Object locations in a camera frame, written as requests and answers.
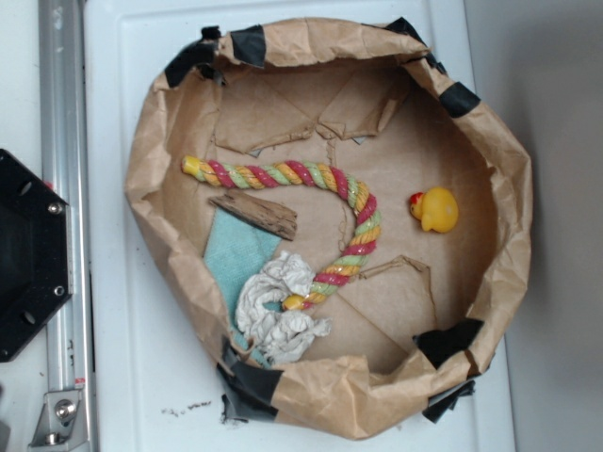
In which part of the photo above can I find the metal corner bracket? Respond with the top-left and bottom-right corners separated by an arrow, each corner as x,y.
27,389 -> 88,451

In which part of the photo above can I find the aluminium extrusion rail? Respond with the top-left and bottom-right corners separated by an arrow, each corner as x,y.
37,0 -> 98,452

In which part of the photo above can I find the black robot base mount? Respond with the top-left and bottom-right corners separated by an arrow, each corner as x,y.
1,150 -> 71,363

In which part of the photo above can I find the yellow rubber duck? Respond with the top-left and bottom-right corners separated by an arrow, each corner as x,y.
410,186 -> 459,234

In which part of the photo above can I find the brown wood bark piece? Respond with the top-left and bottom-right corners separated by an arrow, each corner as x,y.
208,188 -> 298,241

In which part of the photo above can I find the crumpled white cloth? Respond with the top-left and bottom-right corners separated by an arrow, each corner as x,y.
235,250 -> 333,364

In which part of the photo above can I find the brown paper bag bin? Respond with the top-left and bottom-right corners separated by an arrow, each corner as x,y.
125,18 -> 533,440

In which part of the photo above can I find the multicolored twisted rope toy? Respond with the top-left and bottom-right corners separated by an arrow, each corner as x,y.
181,155 -> 382,310

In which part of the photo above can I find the teal terry cloth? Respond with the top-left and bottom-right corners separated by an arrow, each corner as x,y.
204,208 -> 281,350

